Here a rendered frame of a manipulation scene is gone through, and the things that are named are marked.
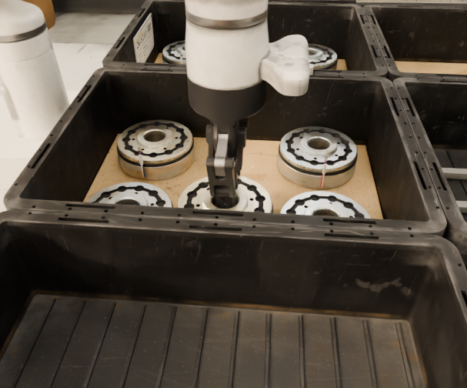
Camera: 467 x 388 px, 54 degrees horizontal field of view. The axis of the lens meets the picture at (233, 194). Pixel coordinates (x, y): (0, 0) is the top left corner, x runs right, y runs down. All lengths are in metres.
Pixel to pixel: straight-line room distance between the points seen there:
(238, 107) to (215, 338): 0.21
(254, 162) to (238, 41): 0.27
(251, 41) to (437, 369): 0.31
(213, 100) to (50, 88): 0.45
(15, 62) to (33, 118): 0.10
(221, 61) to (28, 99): 0.48
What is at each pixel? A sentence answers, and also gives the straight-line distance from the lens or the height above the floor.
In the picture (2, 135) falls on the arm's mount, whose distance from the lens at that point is 0.91.
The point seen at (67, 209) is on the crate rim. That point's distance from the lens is 0.44.
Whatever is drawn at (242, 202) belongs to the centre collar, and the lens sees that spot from 0.49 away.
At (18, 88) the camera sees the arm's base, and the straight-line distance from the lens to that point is 0.82.
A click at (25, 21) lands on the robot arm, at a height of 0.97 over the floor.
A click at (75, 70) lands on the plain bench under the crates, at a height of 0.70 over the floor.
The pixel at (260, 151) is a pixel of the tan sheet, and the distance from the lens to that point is 0.66.
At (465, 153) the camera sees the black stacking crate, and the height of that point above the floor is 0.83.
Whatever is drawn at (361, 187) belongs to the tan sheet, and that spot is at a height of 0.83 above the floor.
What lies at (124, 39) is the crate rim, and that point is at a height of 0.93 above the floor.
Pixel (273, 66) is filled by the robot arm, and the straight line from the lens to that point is 0.41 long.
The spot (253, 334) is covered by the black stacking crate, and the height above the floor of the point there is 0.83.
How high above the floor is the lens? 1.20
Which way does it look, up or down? 40 degrees down
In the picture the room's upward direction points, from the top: straight up
